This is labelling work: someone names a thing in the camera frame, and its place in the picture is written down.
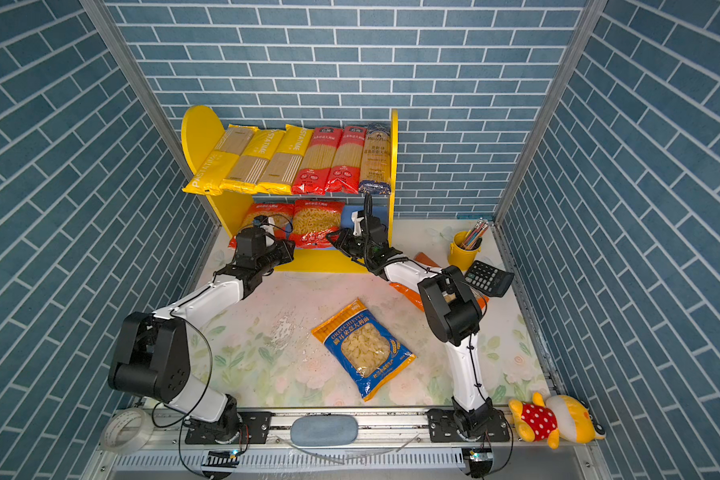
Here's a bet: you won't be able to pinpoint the blue macaroni bag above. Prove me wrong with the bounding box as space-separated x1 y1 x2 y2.
311 299 416 401

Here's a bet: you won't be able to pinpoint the black calculator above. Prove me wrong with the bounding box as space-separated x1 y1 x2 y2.
465 260 515 298

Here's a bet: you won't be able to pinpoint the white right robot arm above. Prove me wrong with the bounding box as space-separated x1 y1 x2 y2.
327 194 503 440

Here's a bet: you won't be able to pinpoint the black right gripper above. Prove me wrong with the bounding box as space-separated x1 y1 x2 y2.
327 228 376 262

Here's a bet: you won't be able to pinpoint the yellow spaghetti bag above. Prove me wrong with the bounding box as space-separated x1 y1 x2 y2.
220 130 285 194
255 125 313 195
183 125 259 196

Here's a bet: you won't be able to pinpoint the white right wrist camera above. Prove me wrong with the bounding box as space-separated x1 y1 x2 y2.
351 210 365 237

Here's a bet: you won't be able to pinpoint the yellow pen cup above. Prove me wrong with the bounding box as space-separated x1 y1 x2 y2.
448 231 482 272

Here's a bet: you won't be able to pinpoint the red fusilli bag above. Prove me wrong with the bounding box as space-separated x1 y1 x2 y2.
240 203 295 240
290 199 345 249

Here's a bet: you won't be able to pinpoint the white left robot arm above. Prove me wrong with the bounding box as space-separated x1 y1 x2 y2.
108 225 295 443

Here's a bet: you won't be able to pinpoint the clear tape roll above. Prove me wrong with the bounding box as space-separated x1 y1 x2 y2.
99 408 154 455

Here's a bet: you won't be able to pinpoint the grey oval pad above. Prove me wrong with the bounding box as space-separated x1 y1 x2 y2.
290 414 359 447

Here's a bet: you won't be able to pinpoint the yellow shelf pink blue boards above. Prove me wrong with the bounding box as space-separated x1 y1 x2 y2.
181 106 398 273

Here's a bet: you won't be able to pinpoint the blue Moli spaghetti bag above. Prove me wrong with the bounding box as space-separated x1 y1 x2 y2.
358 123 391 195

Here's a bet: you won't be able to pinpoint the orange pasta bag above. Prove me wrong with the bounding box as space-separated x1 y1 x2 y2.
389 251 490 313

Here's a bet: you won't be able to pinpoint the red spaghetti bag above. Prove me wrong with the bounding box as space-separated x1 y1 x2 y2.
291 127 343 195
325 126 367 194

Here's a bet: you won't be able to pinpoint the coloured pens in cup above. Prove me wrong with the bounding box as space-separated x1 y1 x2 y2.
460 219 490 251

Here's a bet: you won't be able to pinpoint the yellow plush toy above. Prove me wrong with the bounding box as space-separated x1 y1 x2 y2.
508 392 606 449

